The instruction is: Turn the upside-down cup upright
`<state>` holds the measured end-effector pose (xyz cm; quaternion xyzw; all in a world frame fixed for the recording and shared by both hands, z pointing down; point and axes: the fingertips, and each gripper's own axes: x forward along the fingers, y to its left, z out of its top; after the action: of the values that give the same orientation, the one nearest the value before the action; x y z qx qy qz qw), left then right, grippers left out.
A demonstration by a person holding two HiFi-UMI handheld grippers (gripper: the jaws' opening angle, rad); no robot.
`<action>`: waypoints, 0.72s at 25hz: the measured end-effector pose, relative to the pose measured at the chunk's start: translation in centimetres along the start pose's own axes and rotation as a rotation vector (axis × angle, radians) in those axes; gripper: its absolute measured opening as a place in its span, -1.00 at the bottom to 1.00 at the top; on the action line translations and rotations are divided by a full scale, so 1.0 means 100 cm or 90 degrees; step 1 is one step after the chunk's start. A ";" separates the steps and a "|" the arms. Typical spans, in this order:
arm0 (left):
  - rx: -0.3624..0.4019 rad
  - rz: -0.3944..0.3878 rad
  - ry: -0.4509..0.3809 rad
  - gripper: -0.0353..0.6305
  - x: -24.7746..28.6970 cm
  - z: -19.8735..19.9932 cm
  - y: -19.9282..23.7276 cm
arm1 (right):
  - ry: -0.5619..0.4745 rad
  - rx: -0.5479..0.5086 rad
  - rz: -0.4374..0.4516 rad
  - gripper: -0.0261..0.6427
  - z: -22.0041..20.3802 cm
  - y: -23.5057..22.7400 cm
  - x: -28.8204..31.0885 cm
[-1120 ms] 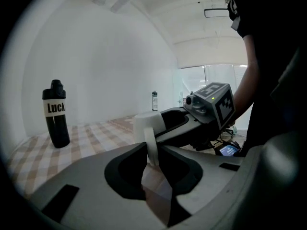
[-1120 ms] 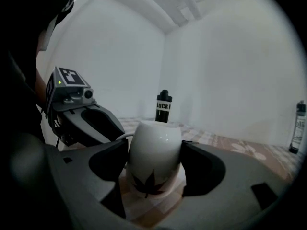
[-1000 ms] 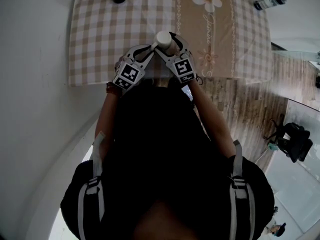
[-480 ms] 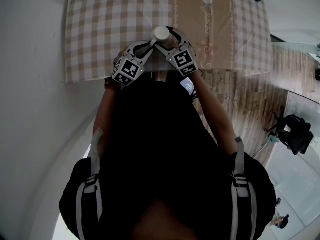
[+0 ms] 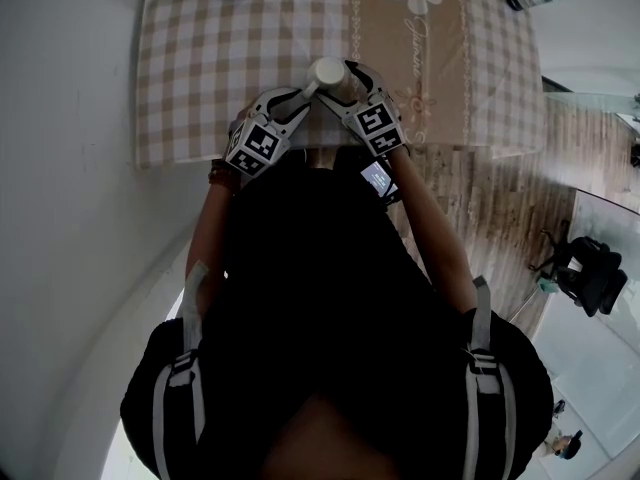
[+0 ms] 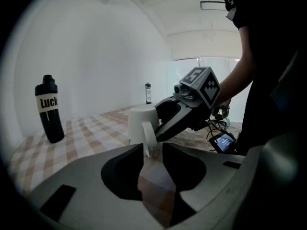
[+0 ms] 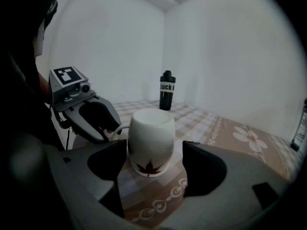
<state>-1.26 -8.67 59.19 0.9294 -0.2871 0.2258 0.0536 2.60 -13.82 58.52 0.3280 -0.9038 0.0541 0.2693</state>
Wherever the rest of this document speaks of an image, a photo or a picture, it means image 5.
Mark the small teal object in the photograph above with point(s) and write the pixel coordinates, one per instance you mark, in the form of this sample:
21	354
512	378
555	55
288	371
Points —
547	285

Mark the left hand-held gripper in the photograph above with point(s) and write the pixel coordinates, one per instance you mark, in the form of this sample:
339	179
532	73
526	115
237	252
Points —
260	148

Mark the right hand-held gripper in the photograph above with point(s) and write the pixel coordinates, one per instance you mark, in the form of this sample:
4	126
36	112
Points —
377	128

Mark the black office chair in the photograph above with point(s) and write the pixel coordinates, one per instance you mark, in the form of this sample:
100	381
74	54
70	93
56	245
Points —
592	268

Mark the person's left forearm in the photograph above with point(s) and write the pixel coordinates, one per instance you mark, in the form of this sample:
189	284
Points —
205	248

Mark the small screen device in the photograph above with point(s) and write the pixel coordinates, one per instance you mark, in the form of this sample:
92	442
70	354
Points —
379	179

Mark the checked beige tablecloth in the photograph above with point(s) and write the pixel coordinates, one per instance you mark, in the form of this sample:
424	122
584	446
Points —
210	53

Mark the white mug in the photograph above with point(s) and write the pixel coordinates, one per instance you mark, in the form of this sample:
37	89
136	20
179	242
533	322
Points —
327	73

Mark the person's black top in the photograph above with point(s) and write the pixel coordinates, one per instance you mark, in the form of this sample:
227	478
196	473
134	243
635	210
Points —
325	293

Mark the person's right forearm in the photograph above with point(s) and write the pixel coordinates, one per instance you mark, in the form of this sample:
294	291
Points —
435	238

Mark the person's left hand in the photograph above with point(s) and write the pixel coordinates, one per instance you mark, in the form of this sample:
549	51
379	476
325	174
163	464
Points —
242	115

